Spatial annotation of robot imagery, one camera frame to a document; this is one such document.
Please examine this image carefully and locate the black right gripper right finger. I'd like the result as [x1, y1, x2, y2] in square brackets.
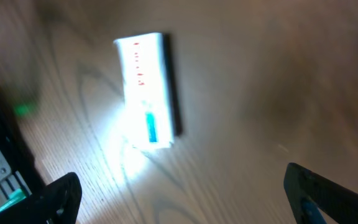
[283, 162, 358, 224]

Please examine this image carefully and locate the white Panadol medicine box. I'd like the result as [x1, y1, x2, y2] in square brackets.
[113, 32, 177, 151]

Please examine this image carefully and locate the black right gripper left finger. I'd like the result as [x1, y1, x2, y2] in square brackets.
[0, 172, 82, 224]

